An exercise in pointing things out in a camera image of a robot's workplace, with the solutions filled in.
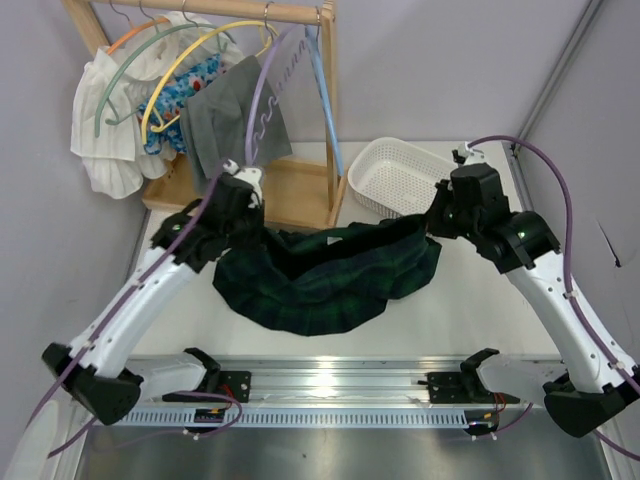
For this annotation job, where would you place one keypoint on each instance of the white plastic basket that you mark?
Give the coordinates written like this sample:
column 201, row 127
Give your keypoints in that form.
column 395, row 178

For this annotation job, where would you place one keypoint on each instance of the light blue plastic hanger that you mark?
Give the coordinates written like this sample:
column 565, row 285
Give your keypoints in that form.
column 316, row 62

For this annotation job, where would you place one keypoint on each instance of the green plastic hanger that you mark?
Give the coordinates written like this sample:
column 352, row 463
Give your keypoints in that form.
column 183, row 39

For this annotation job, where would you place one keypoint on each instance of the purple plastic hanger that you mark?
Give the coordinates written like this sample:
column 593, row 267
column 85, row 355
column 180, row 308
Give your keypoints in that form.
column 260, row 95

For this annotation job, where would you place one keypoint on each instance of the blue floral garment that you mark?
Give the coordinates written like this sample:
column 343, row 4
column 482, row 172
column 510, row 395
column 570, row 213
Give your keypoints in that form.
column 172, row 99

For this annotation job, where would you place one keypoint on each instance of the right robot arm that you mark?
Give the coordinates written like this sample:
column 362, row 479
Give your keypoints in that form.
column 597, row 379

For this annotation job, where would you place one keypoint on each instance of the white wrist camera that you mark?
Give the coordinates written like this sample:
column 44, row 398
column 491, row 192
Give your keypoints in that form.
column 254, row 176
column 465, row 155

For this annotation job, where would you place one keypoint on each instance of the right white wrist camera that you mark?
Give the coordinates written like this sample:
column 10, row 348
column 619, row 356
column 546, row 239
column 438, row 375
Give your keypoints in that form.
column 465, row 155

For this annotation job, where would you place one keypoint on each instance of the grey skirt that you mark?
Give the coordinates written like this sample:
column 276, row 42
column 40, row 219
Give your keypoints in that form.
column 214, row 123

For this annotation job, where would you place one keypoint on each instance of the orange plastic hanger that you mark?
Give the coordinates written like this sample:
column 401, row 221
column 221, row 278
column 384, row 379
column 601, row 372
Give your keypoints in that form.
column 135, row 29

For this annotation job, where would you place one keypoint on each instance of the white pleated garment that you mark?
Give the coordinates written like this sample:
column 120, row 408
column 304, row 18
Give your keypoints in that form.
column 116, row 162

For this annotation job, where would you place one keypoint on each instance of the aluminium mounting rail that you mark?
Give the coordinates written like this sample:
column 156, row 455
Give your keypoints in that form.
column 338, row 382

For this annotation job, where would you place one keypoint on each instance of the white slotted cable duct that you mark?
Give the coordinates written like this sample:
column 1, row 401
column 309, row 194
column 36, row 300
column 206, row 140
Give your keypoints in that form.
column 254, row 417

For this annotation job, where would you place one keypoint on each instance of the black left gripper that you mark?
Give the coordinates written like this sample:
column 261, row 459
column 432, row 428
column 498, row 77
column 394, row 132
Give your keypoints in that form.
column 248, row 220

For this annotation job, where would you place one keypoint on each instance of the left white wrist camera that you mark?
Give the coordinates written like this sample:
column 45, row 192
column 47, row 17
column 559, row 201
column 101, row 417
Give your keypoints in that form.
column 254, row 176

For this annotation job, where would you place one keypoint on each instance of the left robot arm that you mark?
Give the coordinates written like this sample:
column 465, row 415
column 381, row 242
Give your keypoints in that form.
column 96, row 368

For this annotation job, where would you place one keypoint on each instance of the green plaid skirt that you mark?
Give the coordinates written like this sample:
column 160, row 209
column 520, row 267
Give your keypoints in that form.
column 331, row 281

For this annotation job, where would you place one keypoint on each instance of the yellow plastic hanger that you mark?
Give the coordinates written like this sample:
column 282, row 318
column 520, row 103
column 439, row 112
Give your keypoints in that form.
column 202, row 60

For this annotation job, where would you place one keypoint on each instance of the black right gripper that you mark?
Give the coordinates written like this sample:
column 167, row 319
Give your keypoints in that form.
column 441, row 220

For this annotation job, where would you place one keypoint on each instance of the wooden clothes rack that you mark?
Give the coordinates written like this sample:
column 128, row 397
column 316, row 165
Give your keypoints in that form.
column 298, row 194

